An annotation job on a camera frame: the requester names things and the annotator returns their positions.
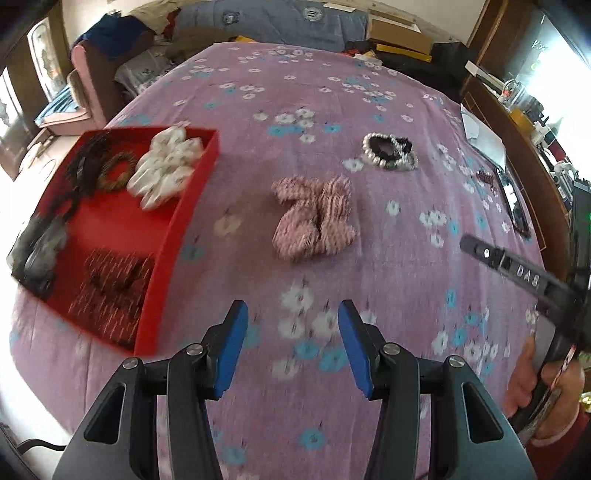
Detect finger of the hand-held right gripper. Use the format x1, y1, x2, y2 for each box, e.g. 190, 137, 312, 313
460, 234, 573, 305

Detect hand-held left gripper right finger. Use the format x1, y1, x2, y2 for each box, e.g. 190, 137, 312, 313
337, 299, 532, 480

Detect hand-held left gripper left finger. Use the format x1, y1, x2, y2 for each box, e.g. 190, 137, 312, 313
51, 299, 250, 480

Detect red dotted scrunchie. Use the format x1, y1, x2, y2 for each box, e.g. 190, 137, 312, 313
69, 249, 155, 344

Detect red plaid scrunchie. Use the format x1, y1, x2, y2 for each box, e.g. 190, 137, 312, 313
271, 174, 357, 263

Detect red plastic tray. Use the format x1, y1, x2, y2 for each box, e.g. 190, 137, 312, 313
10, 126, 220, 357

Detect white dotted scrunchie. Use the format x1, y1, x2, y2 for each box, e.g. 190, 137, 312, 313
127, 127, 204, 210

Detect brown ring scrunchie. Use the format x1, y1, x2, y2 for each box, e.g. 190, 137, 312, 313
95, 152, 139, 192

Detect grey checked gauze scrunchie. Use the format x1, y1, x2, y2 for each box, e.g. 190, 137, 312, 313
9, 215, 70, 278

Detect black banana hair clip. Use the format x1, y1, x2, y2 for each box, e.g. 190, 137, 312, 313
65, 134, 112, 217

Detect person's right hand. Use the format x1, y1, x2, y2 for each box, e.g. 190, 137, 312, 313
503, 335, 591, 441

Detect dark barrette hair clip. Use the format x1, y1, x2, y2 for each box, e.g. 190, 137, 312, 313
496, 167, 532, 238

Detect wooden headboard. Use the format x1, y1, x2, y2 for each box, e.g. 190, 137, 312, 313
462, 69, 573, 278

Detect shelf clutter of bottles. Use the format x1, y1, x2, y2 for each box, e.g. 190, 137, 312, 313
496, 76, 591, 185

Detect white papers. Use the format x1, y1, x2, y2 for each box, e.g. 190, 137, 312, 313
461, 104, 508, 167

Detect black scrunchie with pearls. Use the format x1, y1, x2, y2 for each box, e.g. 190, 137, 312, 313
369, 133, 414, 162

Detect long white box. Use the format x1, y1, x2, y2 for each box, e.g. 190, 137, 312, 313
465, 60, 504, 90

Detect black bag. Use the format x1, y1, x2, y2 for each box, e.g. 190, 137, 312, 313
431, 41, 476, 93

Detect flat yellow box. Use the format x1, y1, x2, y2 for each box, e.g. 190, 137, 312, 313
374, 44, 434, 64

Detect purple floral bedsheet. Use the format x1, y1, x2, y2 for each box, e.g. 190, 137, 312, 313
9, 41, 561, 480

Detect brown cardboard box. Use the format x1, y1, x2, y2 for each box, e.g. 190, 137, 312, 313
367, 16, 435, 56

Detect grey floral bedding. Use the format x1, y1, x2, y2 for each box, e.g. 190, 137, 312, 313
115, 48, 176, 97

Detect pink armchair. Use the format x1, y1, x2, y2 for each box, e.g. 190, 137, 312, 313
69, 39, 139, 130

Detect olive cloth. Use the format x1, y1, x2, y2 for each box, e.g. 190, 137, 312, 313
166, 39, 218, 61

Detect wooden glass door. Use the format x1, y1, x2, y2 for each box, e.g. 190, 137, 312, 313
0, 14, 70, 181

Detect folded blue quilt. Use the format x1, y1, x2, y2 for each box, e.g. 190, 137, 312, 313
173, 0, 370, 51

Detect blue clothing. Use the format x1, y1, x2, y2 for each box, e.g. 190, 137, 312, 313
69, 14, 153, 61

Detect beige clothing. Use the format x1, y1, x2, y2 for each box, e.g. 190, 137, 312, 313
129, 0, 178, 35

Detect dark beaded hair tie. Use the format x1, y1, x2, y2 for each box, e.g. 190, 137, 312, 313
475, 170, 498, 195

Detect white pearl bracelet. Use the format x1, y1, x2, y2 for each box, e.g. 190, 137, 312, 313
362, 132, 419, 174

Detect black cable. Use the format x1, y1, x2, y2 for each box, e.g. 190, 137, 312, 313
0, 422, 70, 455

